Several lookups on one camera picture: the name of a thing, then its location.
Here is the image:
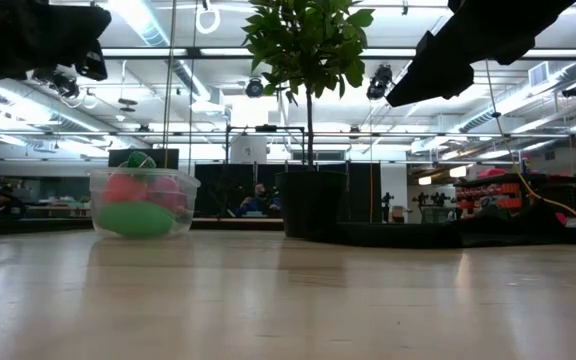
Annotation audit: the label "shelf with red bins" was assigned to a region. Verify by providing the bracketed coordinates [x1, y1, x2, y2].
[454, 168, 576, 225]

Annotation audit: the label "clear plastic tupperware container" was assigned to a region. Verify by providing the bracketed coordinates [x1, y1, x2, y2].
[89, 166, 202, 240]

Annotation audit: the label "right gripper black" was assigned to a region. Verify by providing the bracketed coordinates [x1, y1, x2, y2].
[384, 0, 576, 109]

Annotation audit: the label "person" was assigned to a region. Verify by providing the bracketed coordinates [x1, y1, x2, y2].
[237, 181, 284, 219]

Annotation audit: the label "black metal gantry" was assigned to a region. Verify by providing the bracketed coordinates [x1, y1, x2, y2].
[224, 123, 307, 167]

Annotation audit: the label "green striped toy gourd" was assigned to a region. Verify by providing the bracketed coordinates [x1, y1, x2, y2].
[96, 199, 180, 239]

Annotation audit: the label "black divider panels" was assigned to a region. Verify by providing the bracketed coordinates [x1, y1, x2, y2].
[194, 161, 383, 224]

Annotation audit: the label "light green toy vegetable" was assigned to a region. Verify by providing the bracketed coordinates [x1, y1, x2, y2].
[126, 150, 158, 174]

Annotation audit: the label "white hanging ring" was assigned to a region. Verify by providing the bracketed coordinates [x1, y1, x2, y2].
[194, 3, 222, 36]

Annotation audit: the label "red toy tomato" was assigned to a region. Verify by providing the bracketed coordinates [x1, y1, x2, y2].
[100, 172, 148, 206]

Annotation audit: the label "pinkish red toy fruit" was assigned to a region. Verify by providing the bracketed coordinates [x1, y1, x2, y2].
[146, 174, 189, 214]

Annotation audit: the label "yellow hanging cable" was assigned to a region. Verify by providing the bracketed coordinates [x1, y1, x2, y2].
[484, 58, 576, 228]

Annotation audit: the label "green plant in black pot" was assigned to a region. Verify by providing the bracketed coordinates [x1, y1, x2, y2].
[241, 0, 376, 241]

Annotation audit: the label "black cloth with white tag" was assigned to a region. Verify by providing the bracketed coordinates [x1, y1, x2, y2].
[312, 201, 576, 250]

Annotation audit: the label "black monitor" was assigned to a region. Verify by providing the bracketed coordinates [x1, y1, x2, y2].
[107, 147, 181, 170]

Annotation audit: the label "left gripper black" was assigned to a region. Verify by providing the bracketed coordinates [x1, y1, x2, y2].
[0, 0, 113, 107]

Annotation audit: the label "tan hanging rope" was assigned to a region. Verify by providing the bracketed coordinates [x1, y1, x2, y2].
[162, 0, 179, 169]

